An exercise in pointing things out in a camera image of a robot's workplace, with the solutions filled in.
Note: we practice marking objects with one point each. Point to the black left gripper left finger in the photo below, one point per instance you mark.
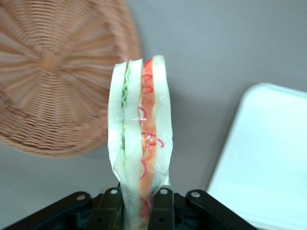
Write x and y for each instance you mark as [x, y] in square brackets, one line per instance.
[110, 210]

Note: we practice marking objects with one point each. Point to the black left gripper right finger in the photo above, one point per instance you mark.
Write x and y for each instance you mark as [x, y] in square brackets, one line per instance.
[163, 210]

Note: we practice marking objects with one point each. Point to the triangle sandwich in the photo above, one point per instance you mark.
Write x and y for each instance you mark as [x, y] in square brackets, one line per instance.
[134, 119]

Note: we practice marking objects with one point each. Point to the beige rectangular tray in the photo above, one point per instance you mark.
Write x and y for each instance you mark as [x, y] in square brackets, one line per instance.
[263, 155]

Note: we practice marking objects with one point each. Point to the round brown wicker basket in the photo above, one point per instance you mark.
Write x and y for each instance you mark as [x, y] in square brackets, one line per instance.
[48, 72]

